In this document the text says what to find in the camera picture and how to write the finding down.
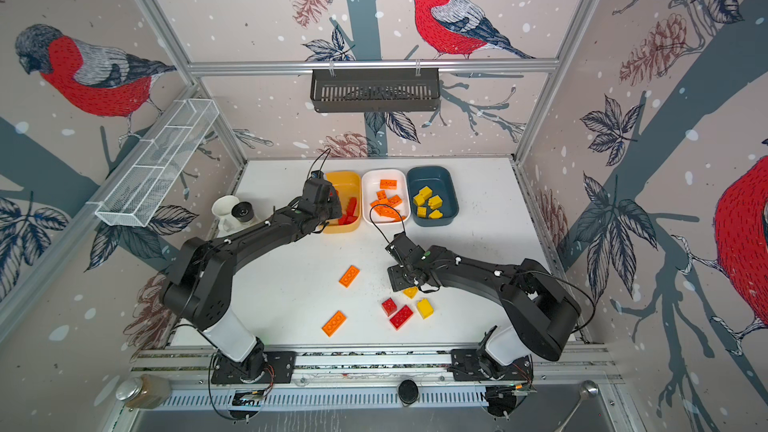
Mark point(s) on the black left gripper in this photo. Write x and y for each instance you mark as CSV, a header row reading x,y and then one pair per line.
x,y
336,206

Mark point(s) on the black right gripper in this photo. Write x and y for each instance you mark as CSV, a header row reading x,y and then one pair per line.
x,y
395,275

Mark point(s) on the yellow lego brick front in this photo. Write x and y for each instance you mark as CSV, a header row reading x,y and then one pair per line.
x,y
425,308

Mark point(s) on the orange lego brick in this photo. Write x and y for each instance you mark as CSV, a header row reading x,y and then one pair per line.
x,y
349,276
388,184
334,323
385,205

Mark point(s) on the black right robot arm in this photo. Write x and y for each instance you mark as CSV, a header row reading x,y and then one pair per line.
x,y
542,312

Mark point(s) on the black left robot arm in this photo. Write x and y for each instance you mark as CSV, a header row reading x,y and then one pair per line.
x,y
199,286

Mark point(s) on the yellow lego brick large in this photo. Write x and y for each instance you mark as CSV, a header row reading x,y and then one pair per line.
x,y
411,292

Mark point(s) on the yellow plastic container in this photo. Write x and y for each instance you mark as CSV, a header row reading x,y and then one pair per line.
x,y
348,188

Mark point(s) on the small red lego brick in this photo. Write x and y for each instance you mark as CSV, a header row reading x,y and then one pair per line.
x,y
389,307

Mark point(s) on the red lego brick front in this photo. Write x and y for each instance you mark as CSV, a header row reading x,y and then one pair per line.
x,y
401,317

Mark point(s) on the white plastic container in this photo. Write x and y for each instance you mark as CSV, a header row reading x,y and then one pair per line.
x,y
370,185

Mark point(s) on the black lidded shaker jar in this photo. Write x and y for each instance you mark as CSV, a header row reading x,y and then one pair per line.
x,y
244,214

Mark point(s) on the teal plastic container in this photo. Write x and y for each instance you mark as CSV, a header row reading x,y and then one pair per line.
x,y
443,206

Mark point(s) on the white cup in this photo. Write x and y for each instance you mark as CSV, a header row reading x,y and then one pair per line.
x,y
222,210

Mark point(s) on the orange lego brick front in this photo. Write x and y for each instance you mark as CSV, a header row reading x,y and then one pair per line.
x,y
334,323

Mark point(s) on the black round knob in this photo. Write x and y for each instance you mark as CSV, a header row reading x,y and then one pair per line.
x,y
408,392

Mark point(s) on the glass jar front left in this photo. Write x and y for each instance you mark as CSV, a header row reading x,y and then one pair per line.
x,y
143,392

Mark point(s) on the black wire wall basket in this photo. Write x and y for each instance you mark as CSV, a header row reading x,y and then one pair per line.
x,y
375,90

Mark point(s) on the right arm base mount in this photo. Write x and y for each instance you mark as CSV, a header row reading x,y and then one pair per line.
x,y
467,365

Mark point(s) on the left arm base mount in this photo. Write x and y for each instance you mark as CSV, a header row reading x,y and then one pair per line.
x,y
270,367

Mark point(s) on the white wire wall basket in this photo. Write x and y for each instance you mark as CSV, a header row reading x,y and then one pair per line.
x,y
140,191

